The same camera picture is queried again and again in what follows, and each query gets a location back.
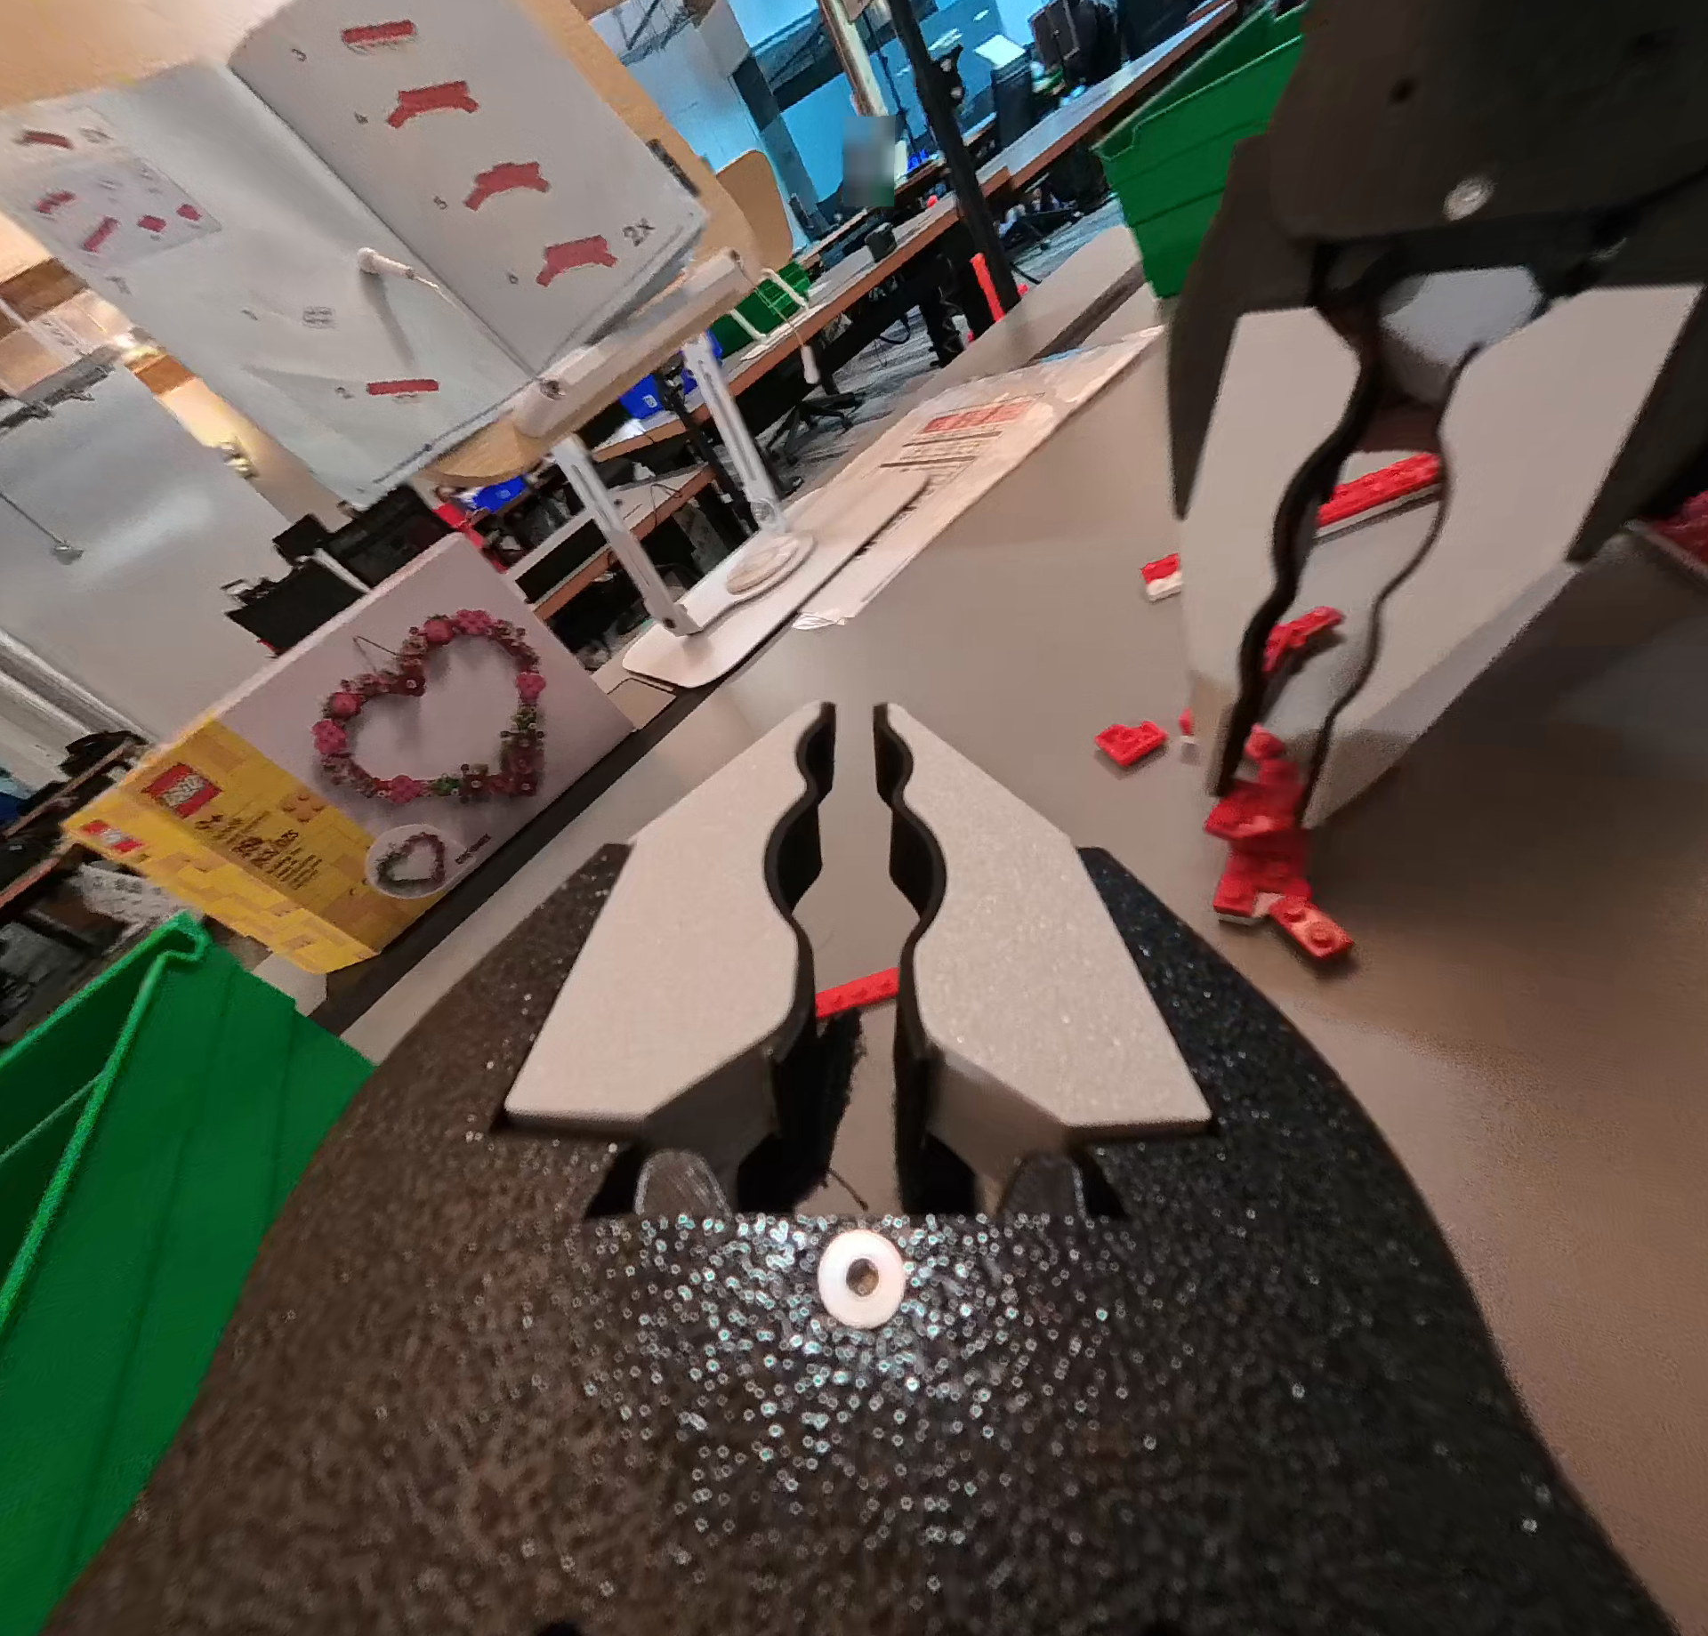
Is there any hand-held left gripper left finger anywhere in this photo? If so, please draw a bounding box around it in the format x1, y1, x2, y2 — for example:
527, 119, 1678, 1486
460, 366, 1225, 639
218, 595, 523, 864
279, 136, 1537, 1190
502, 700, 859, 1196

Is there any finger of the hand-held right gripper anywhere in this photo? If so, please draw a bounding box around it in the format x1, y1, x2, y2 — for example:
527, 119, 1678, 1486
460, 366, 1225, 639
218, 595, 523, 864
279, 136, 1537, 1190
1179, 305, 1379, 799
1299, 273, 1703, 834

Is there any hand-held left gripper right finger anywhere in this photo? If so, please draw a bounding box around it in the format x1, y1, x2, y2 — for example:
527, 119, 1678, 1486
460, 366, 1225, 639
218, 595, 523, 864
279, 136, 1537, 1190
872, 700, 1217, 1184

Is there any long red lego strip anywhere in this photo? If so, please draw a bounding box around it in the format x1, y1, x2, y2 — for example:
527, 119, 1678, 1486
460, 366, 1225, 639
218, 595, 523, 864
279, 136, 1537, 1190
1634, 492, 1708, 578
1141, 452, 1450, 599

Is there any pile of small red lego pieces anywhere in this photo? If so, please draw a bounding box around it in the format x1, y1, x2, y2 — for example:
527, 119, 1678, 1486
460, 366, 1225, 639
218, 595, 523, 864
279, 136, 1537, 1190
1179, 607, 1356, 967

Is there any lego set box heart picture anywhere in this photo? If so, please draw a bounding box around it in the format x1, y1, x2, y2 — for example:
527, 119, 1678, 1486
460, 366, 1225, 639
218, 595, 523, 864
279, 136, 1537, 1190
67, 532, 637, 978

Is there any open lego instruction booklet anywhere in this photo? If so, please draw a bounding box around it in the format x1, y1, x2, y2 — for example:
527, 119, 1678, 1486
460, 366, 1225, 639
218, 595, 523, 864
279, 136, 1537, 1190
0, 0, 712, 511

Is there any green plastic bin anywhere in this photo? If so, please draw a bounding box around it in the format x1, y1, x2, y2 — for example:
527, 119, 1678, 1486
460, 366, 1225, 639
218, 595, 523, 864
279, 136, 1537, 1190
1093, 0, 1350, 218
1127, 128, 1272, 305
0, 914, 378, 1636

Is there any clear plastic bag with paper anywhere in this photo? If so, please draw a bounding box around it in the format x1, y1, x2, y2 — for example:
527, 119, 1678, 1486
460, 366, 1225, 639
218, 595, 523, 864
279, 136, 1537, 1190
799, 326, 1165, 631

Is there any green crate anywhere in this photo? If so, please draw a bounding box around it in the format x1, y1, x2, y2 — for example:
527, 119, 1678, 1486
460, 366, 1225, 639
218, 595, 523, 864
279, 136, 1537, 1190
714, 262, 813, 340

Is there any black metal post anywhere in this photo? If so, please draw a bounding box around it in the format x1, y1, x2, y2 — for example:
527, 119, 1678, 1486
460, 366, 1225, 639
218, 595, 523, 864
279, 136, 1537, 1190
855, 0, 1024, 332

